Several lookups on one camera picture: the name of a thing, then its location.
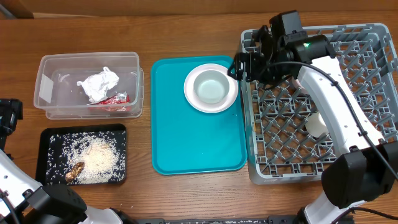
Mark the grey bowl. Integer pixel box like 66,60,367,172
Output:
193,70,229,104

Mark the large white plate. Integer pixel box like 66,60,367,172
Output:
184,63,238,113

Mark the pale green cup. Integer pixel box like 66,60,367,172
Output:
305,112,329,138

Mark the red snack wrapper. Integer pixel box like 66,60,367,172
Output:
89,92,131,112

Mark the white napkin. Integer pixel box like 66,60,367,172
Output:
76,67,119,103

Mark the pile of white rice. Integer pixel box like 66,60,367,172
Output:
45,130,126,185

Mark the brown food piece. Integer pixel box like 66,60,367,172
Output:
65,162,85,182

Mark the small white plate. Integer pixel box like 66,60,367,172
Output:
292,78,308,95

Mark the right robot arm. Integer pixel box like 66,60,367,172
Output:
228,11,397,223

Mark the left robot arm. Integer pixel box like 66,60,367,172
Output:
1,124,135,223

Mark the grey dishwasher rack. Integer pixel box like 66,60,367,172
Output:
240,23,397,185

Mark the clear plastic storage bin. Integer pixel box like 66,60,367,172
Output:
34,52,144,119

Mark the black plastic tray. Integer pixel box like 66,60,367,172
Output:
35,124,127,185

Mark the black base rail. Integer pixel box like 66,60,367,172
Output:
133,215,298,224

